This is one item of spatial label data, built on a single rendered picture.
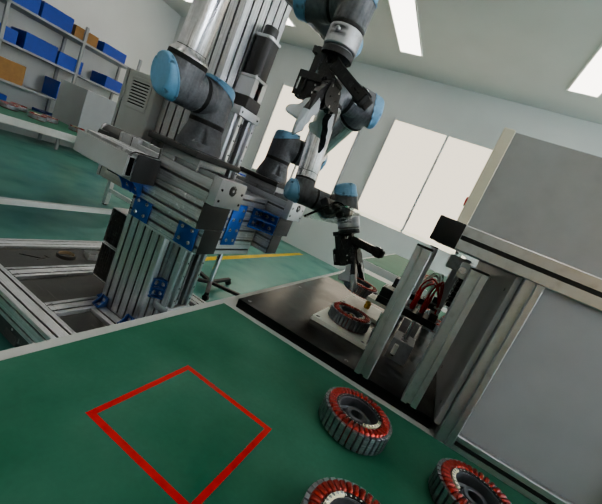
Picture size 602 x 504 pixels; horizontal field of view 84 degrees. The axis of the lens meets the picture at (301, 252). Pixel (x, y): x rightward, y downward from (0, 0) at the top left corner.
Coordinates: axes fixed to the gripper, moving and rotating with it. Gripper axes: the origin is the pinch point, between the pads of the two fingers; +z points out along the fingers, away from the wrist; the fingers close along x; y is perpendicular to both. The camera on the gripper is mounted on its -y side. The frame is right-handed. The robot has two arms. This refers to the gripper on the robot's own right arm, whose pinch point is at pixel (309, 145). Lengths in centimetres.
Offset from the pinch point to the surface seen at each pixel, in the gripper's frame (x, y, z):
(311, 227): -483, 192, 70
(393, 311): 2.3, -31.9, 23.8
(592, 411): 2, -65, 23
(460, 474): 15, -51, 37
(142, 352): 33, -5, 40
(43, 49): -223, 590, -24
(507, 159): -6.8, -37.4, -11.3
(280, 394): 21, -24, 40
